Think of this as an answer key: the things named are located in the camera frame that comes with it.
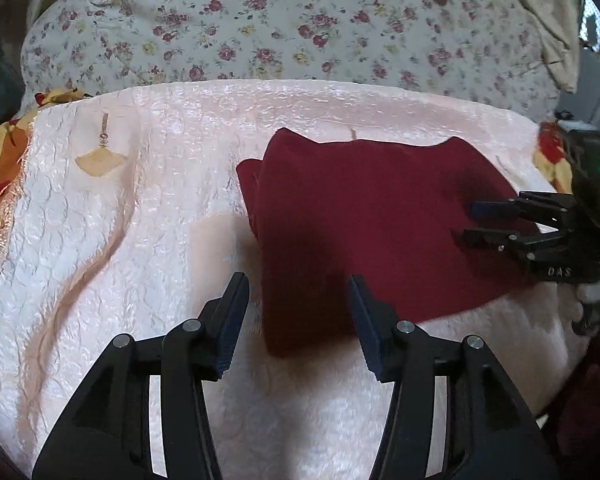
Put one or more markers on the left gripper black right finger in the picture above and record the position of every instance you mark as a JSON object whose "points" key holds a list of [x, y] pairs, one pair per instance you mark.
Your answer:
{"points": [[489, 431]]}

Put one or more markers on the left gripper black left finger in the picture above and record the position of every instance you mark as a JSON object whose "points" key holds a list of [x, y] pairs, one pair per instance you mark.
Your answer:
{"points": [[104, 430]]}

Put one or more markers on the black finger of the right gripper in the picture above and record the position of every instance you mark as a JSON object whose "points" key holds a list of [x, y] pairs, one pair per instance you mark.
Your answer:
{"points": [[515, 243], [515, 204]]}

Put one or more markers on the dark red sweater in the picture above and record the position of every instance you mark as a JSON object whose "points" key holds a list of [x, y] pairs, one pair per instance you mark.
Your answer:
{"points": [[392, 213]]}

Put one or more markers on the person's right hand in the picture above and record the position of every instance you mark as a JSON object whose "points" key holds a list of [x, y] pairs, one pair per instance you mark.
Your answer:
{"points": [[589, 297]]}

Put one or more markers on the beige curtain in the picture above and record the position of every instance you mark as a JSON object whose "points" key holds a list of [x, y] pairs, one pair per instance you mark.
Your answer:
{"points": [[558, 21]]}

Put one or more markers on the pink embossed satin bedspread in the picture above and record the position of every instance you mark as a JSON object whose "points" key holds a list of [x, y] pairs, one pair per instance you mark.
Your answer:
{"points": [[127, 218]]}

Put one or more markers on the orange yellow patterned blanket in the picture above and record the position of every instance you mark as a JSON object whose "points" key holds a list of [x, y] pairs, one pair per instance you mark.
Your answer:
{"points": [[14, 136]]}

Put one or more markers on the floral quilted bed cover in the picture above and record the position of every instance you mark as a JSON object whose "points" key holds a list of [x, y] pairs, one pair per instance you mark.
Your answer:
{"points": [[487, 51]]}

